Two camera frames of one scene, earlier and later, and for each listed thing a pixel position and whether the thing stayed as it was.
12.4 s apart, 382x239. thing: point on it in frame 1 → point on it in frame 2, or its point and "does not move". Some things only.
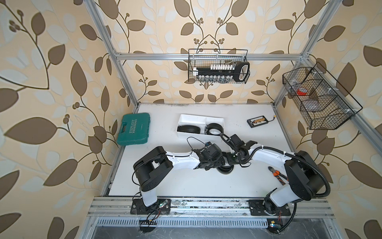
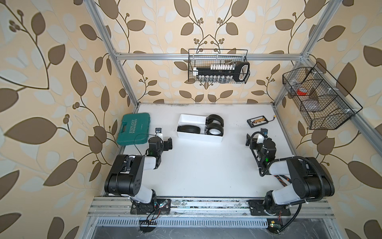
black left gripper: [220, 161] → [166, 145]
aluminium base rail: [101, 206] does not move
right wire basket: [325, 104] does not move
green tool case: [135, 129] does not move
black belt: [225, 170] → [211, 117]
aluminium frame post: [93, 10] does not move
